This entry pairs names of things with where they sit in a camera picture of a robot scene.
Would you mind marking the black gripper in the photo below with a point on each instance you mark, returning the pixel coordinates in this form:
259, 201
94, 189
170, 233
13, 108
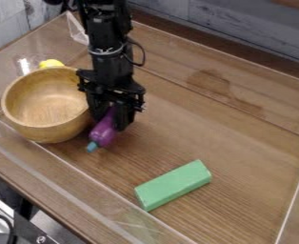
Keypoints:
127, 91

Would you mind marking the purple toy eggplant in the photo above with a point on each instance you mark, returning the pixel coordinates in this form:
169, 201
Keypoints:
103, 132

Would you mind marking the brown wooden bowl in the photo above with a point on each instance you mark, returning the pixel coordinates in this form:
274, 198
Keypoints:
46, 106

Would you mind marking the yellow toy lemon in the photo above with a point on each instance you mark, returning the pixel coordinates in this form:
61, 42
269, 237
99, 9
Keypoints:
51, 63

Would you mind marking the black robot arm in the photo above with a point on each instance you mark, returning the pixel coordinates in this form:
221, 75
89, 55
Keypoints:
109, 83

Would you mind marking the green rectangular block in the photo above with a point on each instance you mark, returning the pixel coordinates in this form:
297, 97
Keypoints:
174, 184

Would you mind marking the clear acrylic tray wall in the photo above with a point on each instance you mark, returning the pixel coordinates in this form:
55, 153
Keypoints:
217, 108

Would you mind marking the clear acrylic corner bracket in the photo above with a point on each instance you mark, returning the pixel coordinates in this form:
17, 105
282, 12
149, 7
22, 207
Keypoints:
77, 30

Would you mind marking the black metal bracket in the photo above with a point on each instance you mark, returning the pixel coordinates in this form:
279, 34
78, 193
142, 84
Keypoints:
27, 233

